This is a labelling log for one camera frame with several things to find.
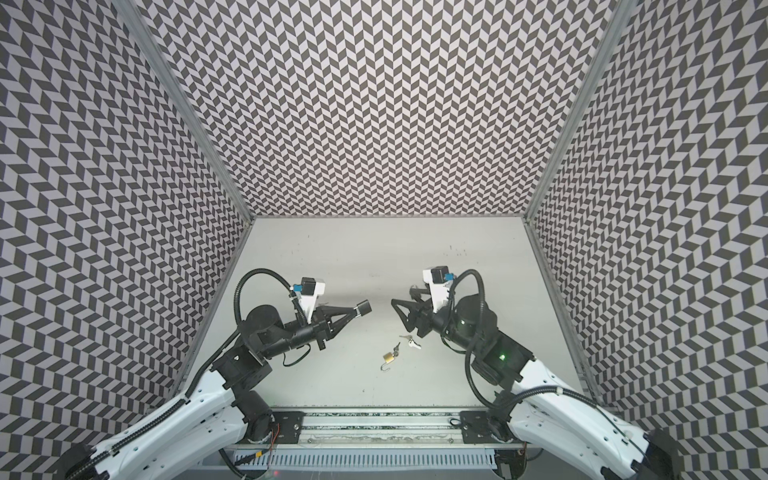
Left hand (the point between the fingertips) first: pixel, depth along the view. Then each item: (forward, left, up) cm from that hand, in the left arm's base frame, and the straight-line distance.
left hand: (356, 316), depth 67 cm
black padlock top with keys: (+1, -2, +1) cm, 3 cm away
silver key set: (+3, -13, -23) cm, 27 cm away
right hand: (+2, -10, 0) cm, 10 cm away
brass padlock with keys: (-2, -7, -23) cm, 24 cm away
